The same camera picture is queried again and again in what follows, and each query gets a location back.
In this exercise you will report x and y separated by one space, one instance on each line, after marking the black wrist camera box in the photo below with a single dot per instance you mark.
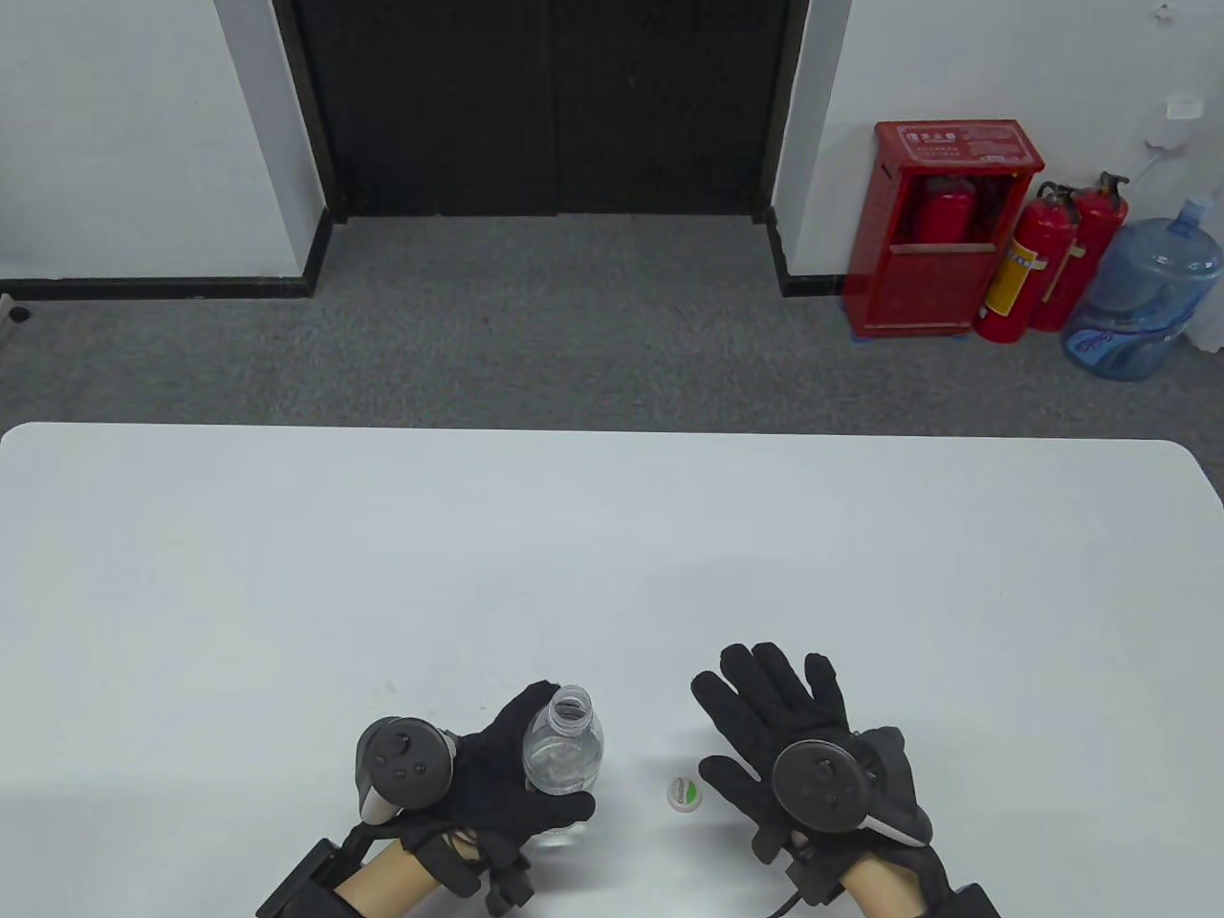
961 904
296 885

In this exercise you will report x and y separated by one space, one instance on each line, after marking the dark grey left hand controller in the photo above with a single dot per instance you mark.
406 765

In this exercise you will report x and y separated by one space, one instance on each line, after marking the plain red fire extinguisher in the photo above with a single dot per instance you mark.
1090 239

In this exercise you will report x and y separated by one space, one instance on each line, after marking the person's left hand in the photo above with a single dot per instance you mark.
488 775

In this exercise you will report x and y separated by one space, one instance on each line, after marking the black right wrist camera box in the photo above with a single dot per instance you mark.
961 904

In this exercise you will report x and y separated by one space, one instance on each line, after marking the person's right hand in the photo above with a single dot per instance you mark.
779 708

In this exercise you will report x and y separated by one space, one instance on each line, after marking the red fire extinguisher cabinet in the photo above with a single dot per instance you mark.
932 287

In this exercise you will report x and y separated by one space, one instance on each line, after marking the black double door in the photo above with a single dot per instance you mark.
545 105

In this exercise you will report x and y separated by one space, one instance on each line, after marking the clear mineral water bottle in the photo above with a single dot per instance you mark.
564 751

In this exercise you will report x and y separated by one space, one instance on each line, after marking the long black baseboard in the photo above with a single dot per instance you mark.
153 287

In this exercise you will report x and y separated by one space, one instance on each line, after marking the red extinguisher inside cabinet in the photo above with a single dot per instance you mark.
942 215

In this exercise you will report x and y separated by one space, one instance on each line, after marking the white green bottle cap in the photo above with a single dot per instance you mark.
684 795

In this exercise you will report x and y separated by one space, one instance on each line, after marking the person's right forearm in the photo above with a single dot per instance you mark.
880 894

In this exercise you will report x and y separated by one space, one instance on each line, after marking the person's left forearm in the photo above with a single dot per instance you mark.
387 885

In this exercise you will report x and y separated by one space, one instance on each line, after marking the blue water dispenser jug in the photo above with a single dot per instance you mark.
1143 296

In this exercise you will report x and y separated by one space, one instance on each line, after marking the white wall device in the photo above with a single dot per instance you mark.
1174 117

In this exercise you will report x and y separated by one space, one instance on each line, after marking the short black baseboard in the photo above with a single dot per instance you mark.
794 273

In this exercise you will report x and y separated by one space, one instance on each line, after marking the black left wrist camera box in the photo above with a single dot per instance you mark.
296 885

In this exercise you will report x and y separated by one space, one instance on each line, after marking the red extinguisher with yellow label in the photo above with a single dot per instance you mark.
1018 277

